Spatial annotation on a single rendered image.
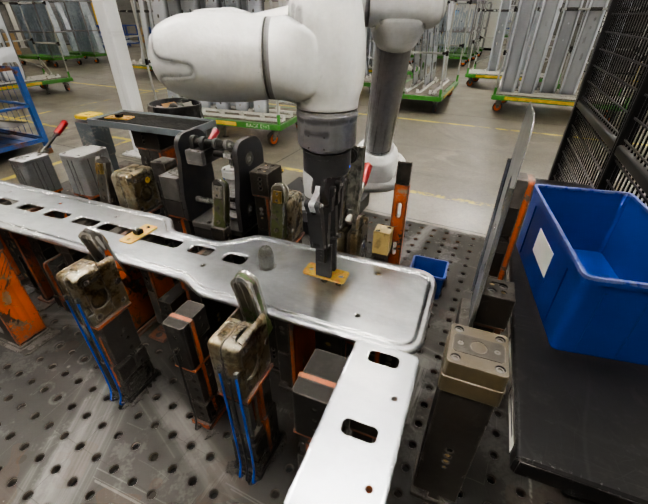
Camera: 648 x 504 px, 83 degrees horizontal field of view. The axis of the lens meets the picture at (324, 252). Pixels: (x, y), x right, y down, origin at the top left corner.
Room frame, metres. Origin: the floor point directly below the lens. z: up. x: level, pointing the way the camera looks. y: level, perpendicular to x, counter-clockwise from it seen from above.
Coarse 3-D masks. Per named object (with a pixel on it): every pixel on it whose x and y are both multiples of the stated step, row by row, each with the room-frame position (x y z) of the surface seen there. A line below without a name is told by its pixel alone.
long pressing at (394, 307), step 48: (0, 192) 0.98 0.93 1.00; (48, 192) 0.97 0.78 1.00; (48, 240) 0.72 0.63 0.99; (192, 240) 0.71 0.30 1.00; (240, 240) 0.71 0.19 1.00; (192, 288) 0.54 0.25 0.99; (288, 288) 0.54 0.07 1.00; (336, 288) 0.54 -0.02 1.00; (384, 288) 0.54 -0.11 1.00; (432, 288) 0.54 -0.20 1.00; (336, 336) 0.43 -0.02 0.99; (384, 336) 0.42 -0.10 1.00
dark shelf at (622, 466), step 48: (528, 288) 0.50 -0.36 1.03; (528, 336) 0.39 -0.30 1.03; (528, 384) 0.30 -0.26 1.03; (576, 384) 0.30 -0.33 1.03; (624, 384) 0.30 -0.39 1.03; (528, 432) 0.24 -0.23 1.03; (576, 432) 0.24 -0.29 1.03; (624, 432) 0.24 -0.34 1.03; (576, 480) 0.19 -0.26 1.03; (624, 480) 0.19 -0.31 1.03
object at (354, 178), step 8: (352, 152) 0.68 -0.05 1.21; (360, 152) 0.70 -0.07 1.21; (352, 160) 0.67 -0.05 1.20; (360, 160) 0.70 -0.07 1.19; (352, 168) 0.71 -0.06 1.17; (360, 168) 0.69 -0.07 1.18; (352, 176) 0.71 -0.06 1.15; (360, 176) 0.69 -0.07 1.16; (352, 184) 0.70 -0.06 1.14; (360, 184) 0.69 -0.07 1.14; (344, 192) 0.70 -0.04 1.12; (352, 192) 0.70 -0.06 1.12; (360, 192) 0.70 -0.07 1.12; (344, 200) 0.69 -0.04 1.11; (352, 200) 0.70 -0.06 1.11; (360, 200) 0.70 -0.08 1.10; (344, 208) 0.69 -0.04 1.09; (352, 208) 0.69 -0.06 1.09; (344, 216) 0.69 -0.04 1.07; (344, 224) 0.70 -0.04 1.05; (352, 224) 0.68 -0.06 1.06
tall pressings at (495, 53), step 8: (504, 0) 9.47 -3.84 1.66; (504, 8) 9.46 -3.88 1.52; (504, 16) 9.44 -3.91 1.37; (496, 24) 9.42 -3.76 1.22; (504, 24) 9.42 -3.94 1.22; (536, 24) 8.91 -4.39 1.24; (496, 32) 9.44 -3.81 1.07; (504, 32) 9.32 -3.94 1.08; (512, 32) 9.32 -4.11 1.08; (552, 32) 8.69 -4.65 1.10; (496, 40) 9.44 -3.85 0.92; (496, 48) 9.42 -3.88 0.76; (528, 48) 8.91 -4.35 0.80; (496, 56) 9.38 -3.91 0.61; (488, 64) 9.37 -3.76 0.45; (496, 64) 9.35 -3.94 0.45; (504, 64) 9.28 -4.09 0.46
